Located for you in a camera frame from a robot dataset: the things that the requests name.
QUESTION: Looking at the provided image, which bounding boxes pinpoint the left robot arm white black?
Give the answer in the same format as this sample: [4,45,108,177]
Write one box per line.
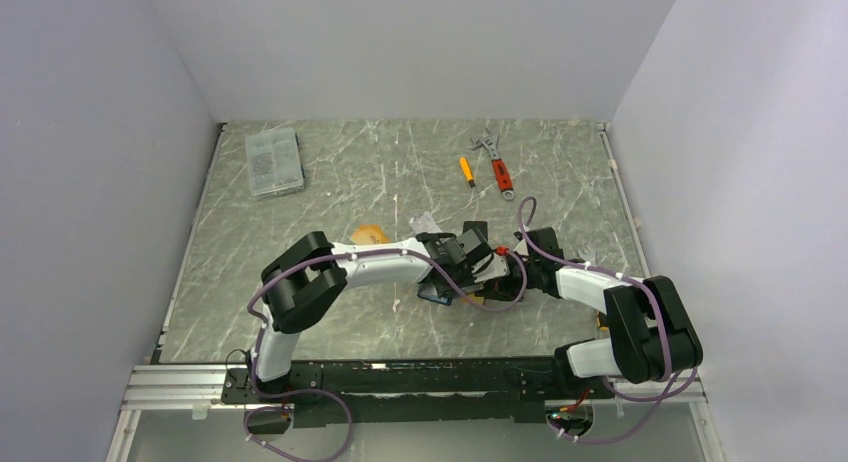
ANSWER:
[247,226,510,402]

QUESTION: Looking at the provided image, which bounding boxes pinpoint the gold card stack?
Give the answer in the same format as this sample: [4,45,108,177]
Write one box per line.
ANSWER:
[350,224,391,245]

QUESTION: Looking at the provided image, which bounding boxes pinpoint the clear plastic screw box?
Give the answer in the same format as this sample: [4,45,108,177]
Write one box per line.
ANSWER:
[245,127,305,197]

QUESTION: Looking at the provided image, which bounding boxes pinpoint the orange handled screwdriver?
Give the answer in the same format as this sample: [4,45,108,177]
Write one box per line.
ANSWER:
[459,157,477,191]

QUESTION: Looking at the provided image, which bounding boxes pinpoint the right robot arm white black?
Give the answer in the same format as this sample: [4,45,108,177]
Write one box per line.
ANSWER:
[517,227,703,397]

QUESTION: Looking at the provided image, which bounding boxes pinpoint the aluminium frame rail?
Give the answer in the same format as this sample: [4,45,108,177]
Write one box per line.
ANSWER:
[121,364,226,413]

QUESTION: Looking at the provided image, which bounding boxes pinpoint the blue leather card holder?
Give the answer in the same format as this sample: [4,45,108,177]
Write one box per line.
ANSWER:
[416,282,457,306]

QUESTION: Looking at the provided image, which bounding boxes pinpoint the red handled adjustable wrench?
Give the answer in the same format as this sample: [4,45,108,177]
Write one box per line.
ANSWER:
[470,128,515,201]

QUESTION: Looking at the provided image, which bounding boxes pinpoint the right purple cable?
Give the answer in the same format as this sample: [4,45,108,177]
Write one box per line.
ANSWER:
[515,195,702,446]

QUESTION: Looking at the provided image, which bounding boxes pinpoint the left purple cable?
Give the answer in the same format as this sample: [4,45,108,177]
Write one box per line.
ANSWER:
[245,246,530,462]

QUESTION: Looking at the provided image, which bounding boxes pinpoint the purple cable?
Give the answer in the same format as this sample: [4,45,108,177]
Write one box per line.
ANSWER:
[515,195,702,446]
[245,246,530,462]

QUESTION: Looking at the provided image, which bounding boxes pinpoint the black card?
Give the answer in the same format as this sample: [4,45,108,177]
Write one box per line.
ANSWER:
[462,221,489,240]

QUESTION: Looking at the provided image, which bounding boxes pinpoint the silver card stack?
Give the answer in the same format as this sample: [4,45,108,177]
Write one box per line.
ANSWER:
[409,211,441,234]

